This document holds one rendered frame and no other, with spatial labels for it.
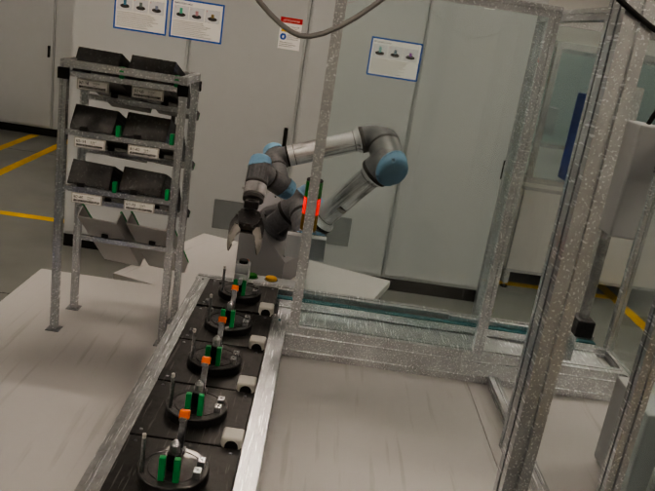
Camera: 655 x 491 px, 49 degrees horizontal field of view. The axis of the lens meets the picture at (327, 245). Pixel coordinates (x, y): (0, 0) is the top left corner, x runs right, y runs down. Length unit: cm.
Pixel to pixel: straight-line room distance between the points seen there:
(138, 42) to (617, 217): 391
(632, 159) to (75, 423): 153
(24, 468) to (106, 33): 399
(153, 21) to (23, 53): 473
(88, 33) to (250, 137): 130
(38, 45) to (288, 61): 513
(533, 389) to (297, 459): 71
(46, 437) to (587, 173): 130
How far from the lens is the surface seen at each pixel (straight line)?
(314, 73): 516
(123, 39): 532
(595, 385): 244
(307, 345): 225
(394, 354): 226
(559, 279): 121
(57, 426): 186
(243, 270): 232
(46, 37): 974
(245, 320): 212
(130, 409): 174
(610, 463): 150
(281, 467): 176
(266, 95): 519
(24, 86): 988
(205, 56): 521
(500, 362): 232
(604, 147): 119
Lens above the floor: 185
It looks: 17 degrees down
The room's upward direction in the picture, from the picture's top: 9 degrees clockwise
